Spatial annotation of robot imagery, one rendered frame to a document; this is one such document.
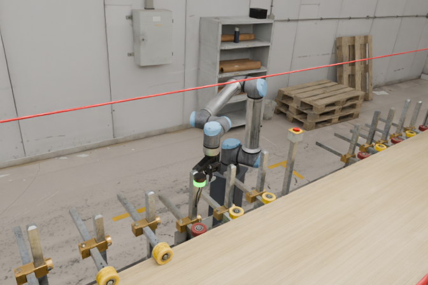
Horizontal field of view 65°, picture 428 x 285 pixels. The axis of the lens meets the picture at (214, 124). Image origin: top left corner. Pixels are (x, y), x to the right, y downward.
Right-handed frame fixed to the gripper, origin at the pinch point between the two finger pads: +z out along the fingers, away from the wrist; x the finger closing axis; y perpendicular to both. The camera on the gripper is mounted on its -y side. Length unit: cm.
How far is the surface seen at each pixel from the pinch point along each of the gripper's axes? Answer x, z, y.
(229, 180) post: -9.1, -4.2, 9.5
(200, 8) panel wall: 243, -66, 157
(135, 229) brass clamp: -10.5, 2.5, -47.5
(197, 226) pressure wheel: -19.3, 8.0, -18.1
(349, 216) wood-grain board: -56, 9, 59
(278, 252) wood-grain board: -54, 9, 5
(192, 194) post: -9.1, -4.7, -15.5
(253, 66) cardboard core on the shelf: 198, 5, 216
